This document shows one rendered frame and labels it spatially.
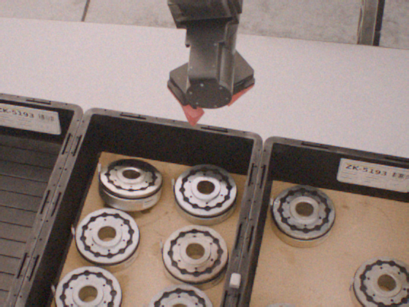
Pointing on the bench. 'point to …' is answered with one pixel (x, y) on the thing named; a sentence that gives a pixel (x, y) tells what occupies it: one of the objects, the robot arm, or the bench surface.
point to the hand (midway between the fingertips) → (209, 110)
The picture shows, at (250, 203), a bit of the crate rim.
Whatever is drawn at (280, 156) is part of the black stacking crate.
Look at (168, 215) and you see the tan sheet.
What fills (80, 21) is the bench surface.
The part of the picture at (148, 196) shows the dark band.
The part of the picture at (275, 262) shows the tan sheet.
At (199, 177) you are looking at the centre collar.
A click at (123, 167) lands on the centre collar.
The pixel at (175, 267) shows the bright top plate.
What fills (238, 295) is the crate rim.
